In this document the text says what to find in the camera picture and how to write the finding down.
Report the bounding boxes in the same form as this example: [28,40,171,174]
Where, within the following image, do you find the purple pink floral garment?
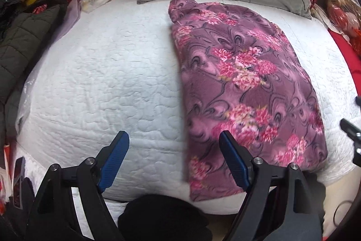
[168,0,327,201]

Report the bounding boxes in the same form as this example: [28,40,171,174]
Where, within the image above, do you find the black knee clothing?
[118,194,213,241]

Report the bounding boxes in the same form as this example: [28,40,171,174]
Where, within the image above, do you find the red blanket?
[329,29,360,75]

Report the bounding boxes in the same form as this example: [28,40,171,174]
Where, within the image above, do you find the clear bag of toys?
[325,0,360,39]

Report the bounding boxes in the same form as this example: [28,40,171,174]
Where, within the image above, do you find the dark green quilted jacket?
[1,0,68,104]

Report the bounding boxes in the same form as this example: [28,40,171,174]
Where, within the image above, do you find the lilac card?
[54,0,81,42]

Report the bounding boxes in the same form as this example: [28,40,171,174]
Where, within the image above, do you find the black cable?
[332,200,352,226]

